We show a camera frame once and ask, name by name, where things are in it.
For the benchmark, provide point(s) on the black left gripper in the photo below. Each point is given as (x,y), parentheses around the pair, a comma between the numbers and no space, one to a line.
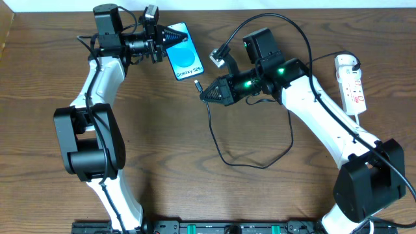
(156,43)

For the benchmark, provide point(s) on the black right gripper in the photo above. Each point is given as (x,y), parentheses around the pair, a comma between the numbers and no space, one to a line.
(228,90)

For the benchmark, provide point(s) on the blue screen Galaxy smartphone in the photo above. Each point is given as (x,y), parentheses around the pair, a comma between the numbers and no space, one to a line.
(184,58)

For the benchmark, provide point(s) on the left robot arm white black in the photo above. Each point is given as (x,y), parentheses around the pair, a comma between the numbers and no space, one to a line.
(89,138)

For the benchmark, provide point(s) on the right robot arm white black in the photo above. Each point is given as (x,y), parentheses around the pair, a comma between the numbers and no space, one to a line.
(371,172)

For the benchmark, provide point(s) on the white USB charger plug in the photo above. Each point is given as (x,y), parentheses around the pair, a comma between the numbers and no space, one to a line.
(346,64)

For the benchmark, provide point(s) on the white power strip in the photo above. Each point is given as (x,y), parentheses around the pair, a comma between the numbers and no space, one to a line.
(351,90)

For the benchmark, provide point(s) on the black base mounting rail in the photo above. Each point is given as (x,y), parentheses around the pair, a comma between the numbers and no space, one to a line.
(175,227)

